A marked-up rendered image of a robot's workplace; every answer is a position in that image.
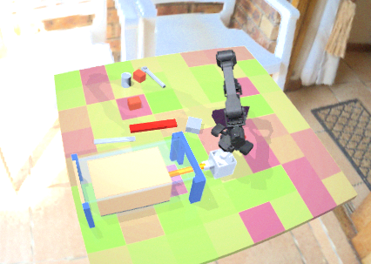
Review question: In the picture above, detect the red flat bar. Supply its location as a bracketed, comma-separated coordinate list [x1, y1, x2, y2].
[129, 119, 177, 133]

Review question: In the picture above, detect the small orange block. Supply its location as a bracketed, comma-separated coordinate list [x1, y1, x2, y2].
[133, 70, 146, 83]
[127, 97, 141, 111]

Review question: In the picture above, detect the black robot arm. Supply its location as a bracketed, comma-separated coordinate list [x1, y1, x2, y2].
[216, 49, 247, 153]

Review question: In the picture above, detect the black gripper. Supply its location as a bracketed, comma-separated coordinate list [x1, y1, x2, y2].
[211, 123, 253, 155]

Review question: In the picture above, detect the light blue cylinder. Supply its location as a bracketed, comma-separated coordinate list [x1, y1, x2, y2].
[121, 72, 132, 88]

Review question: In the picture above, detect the white flat bar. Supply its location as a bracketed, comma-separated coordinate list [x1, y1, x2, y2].
[94, 137, 136, 145]

